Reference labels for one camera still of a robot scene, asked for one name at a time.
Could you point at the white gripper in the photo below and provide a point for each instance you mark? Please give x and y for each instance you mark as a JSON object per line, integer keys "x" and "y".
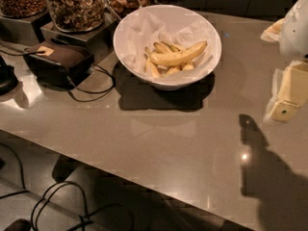
{"x": 295, "y": 33}

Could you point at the white ceramic bowl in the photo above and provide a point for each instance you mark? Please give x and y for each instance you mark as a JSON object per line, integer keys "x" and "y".
{"x": 166, "y": 20}

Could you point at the yellow banana bunch in bowl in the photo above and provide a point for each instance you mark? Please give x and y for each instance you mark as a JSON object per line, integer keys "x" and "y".
{"x": 158, "y": 71}

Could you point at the white paper bowl liner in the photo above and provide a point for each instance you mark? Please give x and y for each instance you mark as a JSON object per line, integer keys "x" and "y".
{"x": 144, "y": 32}

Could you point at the grey stand under nut jar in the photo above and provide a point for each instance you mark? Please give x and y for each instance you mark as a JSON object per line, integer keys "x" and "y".
{"x": 98, "y": 41}

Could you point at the glass jar of mixed nuts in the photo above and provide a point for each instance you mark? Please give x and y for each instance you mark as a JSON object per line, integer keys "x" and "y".
{"x": 76, "y": 16}

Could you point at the dark pouch with tag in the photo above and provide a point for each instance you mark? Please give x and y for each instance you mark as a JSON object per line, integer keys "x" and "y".
{"x": 60, "y": 65}

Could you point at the grey stand under almond jar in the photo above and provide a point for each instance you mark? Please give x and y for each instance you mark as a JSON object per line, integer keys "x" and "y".
{"x": 24, "y": 30}

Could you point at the glass jar of almonds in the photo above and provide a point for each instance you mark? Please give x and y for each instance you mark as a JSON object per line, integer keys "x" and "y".
{"x": 21, "y": 8}

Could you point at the black round object left edge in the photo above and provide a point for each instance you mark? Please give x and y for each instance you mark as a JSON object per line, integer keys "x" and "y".
{"x": 8, "y": 80}

